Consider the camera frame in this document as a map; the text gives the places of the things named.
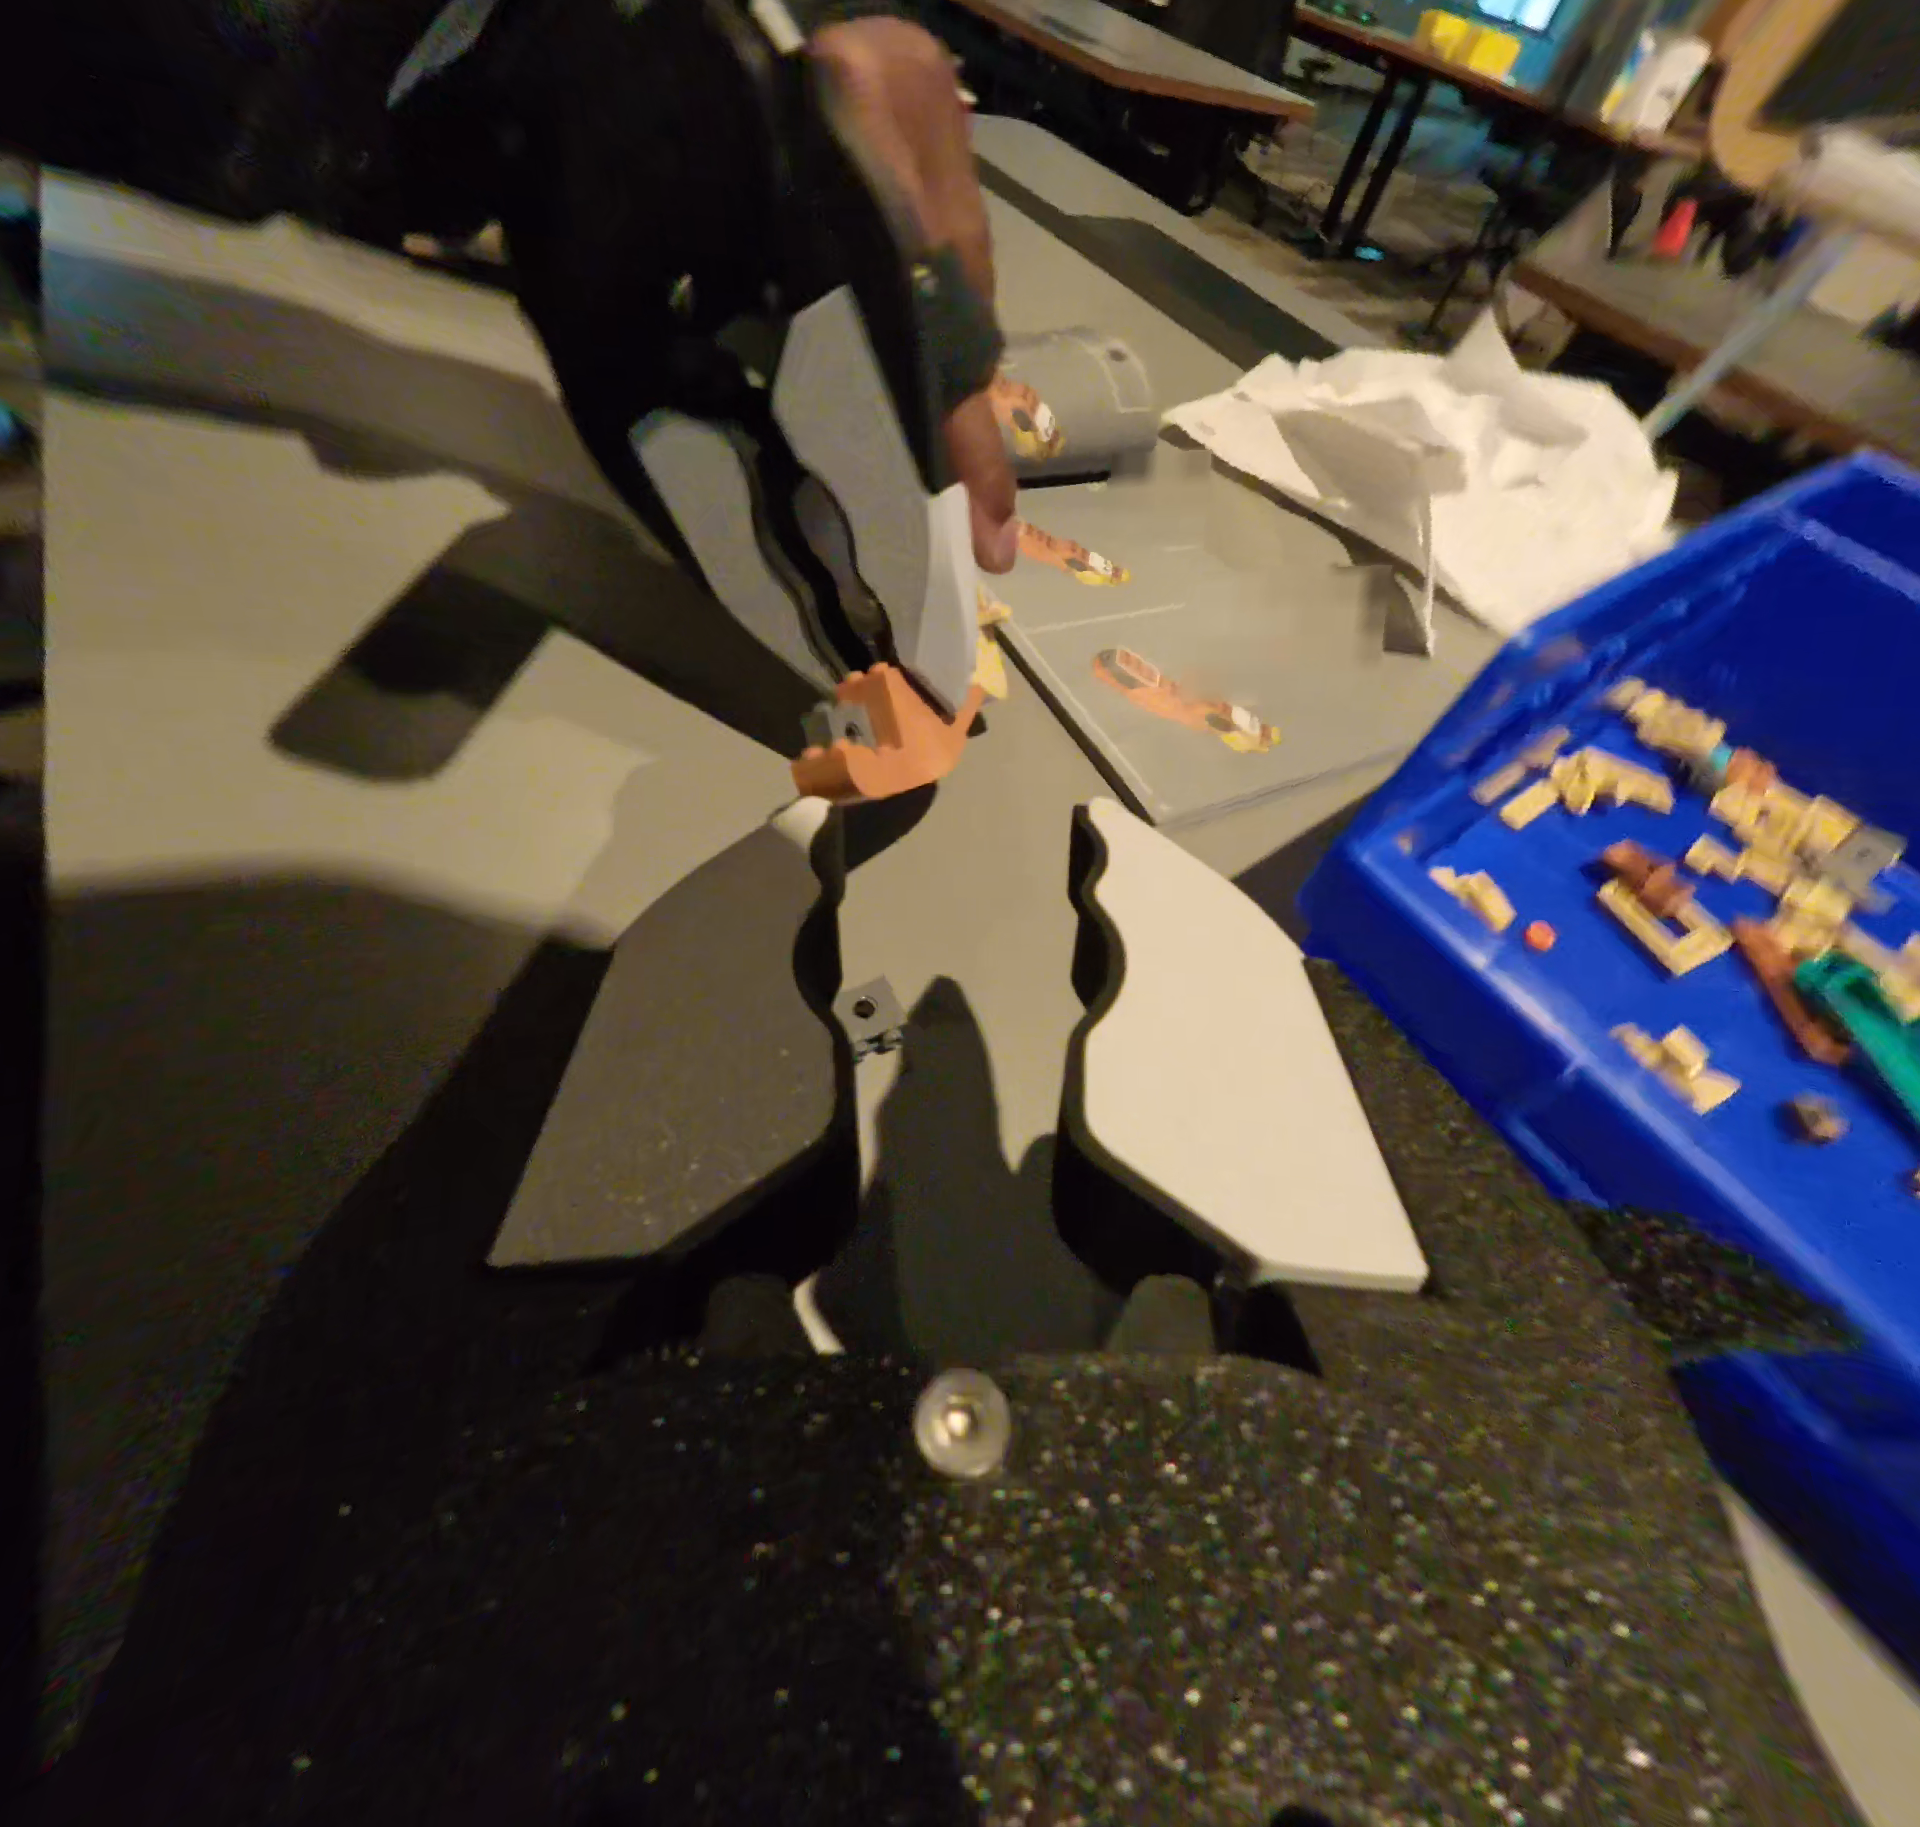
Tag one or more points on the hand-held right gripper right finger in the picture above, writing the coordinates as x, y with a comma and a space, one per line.
1214, 1077

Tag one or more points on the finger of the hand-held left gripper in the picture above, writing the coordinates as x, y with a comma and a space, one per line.
856, 431
720, 508

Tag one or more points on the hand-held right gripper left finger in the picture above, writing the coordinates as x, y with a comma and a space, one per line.
675, 1077

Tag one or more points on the small dark grey toy brick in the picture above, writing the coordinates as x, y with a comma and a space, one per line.
870, 1012

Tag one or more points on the orange toy brick model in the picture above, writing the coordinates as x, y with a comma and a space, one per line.
886, 754

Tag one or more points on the blue plastic bin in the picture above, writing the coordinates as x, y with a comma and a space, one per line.
1501, 986

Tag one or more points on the person's left hand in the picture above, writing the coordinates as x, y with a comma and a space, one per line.
915, 130

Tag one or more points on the grey instruction booklet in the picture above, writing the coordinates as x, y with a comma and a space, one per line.
1201, 611

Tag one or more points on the wood-edged background table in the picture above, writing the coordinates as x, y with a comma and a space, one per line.
1441, 73
1110, 41

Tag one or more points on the person's dark clothing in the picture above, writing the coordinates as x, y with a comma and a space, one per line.
182, 41

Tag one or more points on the pile of tan toy bricks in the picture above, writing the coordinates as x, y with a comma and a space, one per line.
1665, 792

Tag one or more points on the long brown toy brick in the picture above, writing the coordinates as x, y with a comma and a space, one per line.
1785, 980

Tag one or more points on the crumpled white paper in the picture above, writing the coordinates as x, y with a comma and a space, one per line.
1441, 447

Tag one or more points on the teal curved toy brick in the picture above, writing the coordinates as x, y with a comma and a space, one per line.
1868, 1009

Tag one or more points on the yellow boxes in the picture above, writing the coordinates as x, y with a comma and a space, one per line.
1469, 39

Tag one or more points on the wood-edged side table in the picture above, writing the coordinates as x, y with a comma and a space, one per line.
1725, 328

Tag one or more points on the dark panel with yellow rim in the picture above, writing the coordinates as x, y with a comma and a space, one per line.
1847, 27

